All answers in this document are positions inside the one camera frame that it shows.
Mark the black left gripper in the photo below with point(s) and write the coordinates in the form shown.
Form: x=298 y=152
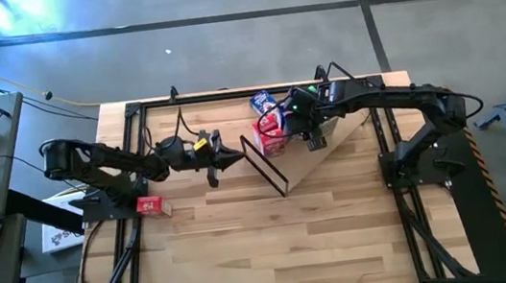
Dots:
x=197 y=158

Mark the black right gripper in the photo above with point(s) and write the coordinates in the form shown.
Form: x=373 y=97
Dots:
x=312 y=110

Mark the blue Frosted Flakes cereal box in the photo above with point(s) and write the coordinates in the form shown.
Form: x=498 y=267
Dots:
x=263 y=103

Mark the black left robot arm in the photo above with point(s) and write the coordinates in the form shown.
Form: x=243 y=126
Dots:
x=105 y=157

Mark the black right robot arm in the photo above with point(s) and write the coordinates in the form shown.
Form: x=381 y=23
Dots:
x=397 y=95

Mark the yellow label tag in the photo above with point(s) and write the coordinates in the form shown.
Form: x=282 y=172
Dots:
x=200 y=144

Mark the small black table clamp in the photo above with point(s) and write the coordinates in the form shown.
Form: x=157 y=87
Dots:
x=320 y=72
x=173 y=93

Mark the small white floor scrap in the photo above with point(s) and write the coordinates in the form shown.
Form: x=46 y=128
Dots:
x=168 y=51

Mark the white printed box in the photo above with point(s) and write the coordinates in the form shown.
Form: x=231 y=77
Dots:
x=59 y=238

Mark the black support beam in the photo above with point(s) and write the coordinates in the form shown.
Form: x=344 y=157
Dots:
x=44 y=210

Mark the black hazard-striped floor mat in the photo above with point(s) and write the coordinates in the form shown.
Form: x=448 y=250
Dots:
x=481 y=229

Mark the wooden shelf with black frame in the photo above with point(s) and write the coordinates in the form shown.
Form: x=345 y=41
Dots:
x=299 y=165

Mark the black aluminium table frame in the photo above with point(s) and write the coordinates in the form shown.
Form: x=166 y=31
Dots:
x=228 y=95

